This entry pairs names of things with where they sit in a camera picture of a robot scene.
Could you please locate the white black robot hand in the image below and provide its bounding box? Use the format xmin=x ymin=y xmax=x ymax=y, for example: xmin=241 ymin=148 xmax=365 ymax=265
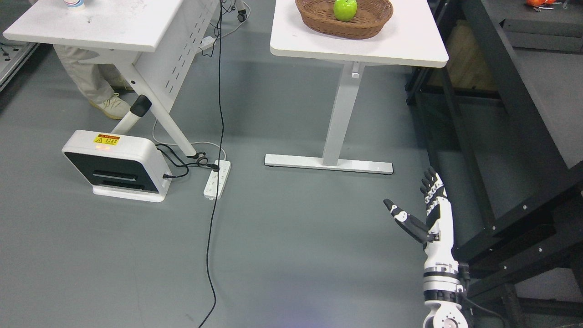
xmin=384 ymin=167 xmax=459 ymax=272

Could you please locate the beige sneaker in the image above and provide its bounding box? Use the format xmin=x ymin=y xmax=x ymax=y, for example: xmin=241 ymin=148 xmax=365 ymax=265
xmin=89 ymin=93 xmax=131 ymax=120

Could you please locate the white standing desk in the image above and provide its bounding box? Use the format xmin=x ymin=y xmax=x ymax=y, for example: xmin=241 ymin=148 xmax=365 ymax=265
xmin=264 ymin=0 xmax=449 ymax=174

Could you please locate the person beige trouser leg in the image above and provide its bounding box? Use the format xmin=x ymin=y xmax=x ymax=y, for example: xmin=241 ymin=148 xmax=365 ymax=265
xmin=53 ymin=44 xmax=129 ymax=103

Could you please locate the white folding table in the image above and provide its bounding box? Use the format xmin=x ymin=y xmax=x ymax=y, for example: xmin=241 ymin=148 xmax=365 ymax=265
xmin=3 ymin=0 xmax=219 ymax=159

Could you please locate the orange toy on shelf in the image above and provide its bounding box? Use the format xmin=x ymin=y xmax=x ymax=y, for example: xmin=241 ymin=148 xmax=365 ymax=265
xmin=526 ymin=0 xmax=556 ymax=12

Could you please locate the green apple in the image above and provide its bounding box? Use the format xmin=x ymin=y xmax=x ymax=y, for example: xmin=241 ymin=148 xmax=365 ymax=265
xmin=333 ymin=0 xmax=358 ymax=21

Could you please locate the long black hanging cable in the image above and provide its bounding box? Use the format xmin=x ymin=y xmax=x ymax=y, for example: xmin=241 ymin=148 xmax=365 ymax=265
xmin=198 ymin=0 xmax=225 ymax=328

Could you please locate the white power strip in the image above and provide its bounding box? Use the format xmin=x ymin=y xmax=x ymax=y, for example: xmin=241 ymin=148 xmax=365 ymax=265
xmin=203 ymin=159 xmax=231 ymax=200

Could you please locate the white black floor device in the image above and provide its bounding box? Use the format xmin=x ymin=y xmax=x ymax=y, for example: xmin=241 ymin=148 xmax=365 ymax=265
xmin=62 ymin=129 xmax=171 ymax=203

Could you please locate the paper cup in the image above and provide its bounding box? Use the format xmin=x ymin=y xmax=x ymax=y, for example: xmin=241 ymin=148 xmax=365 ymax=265
xmin=63 ymin=0 xmax=86 ymax=11

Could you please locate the brown wicker basket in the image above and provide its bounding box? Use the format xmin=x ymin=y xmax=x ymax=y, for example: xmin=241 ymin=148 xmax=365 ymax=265
xmin=295 ymin=0 xmax=394 ymax=40

